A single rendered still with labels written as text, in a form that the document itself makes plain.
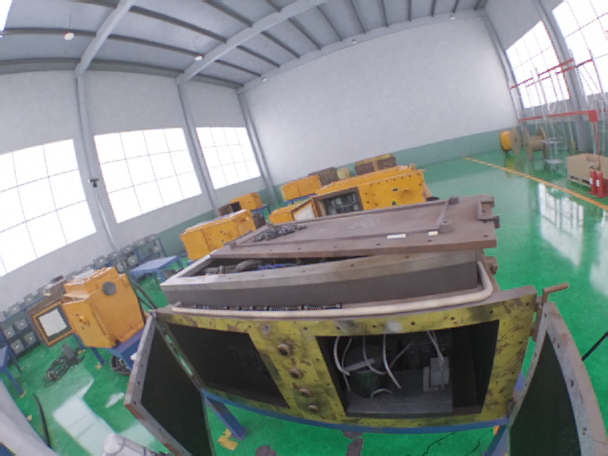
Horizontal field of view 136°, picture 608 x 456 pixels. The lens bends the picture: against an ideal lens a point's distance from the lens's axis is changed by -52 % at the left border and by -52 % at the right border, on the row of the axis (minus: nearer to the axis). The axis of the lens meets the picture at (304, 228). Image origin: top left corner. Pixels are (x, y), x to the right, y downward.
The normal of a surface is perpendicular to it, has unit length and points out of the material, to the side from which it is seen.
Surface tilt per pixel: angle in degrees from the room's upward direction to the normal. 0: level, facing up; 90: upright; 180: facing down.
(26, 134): 90
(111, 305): 90
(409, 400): 0
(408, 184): 90
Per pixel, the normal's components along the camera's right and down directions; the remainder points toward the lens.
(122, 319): 0.89, -0.19
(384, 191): -0.36, 0.32
